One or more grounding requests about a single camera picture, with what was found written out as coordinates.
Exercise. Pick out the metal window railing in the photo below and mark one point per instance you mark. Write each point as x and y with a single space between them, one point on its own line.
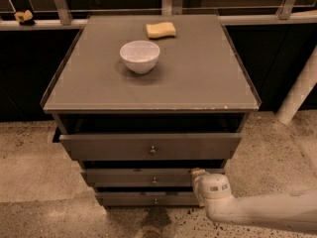
53 14

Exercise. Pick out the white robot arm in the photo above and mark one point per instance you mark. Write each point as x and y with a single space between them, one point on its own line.
295 211

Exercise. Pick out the white diagonal pole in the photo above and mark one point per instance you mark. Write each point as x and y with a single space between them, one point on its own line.
299 91

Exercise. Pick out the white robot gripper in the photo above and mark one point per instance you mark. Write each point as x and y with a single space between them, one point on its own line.
205 186

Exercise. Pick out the grey top drawer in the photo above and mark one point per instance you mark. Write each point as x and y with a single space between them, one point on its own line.
151 147

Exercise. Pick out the grey drawer cabinet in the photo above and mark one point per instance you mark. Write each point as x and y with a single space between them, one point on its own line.
197 86

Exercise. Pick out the yellow sponge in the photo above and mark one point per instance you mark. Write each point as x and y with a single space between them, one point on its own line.
160 30

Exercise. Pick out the white ceramic bowl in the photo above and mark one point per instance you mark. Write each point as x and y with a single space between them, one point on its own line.
140 56

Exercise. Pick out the small yellow black object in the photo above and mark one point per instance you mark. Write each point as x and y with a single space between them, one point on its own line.
24 17

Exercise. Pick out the grey drawer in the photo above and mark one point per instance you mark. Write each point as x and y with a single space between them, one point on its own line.
151 147
118 178
147 198

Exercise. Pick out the grey bottom drawer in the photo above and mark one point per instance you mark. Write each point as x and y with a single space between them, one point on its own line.
147 198

